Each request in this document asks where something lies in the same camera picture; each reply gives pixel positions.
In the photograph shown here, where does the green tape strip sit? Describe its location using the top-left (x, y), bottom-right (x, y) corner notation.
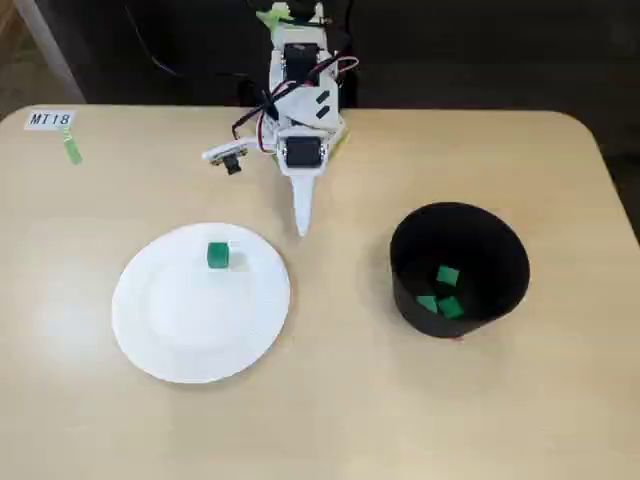
top-left (58, 125), bottom-right (85, 167)

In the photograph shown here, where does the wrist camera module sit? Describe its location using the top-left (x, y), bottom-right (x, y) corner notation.
top-left (201, 141), bottom-right (250, 177)

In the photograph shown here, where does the black pot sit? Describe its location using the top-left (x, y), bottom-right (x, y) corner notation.
top-left (388, 201), bottom-right (531, 342)

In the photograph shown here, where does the white furniture leg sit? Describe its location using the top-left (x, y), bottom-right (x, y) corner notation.
top-left (13, 0), bottom-right (87, 105)

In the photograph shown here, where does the light green tape wad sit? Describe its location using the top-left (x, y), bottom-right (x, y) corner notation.
top-left (255, 1), bottom-right (297, 32)

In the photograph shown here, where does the white paper plate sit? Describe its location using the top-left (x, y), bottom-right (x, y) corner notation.
top-left (110, 222), bottom-right (292, 385)

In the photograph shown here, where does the white MT18 label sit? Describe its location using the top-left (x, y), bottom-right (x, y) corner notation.
top-left (23, 109), bottom-right (77, 132)

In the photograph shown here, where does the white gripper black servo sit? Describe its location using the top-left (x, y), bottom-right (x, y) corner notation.
top-left (275, 123), bottom-right (347, 237)

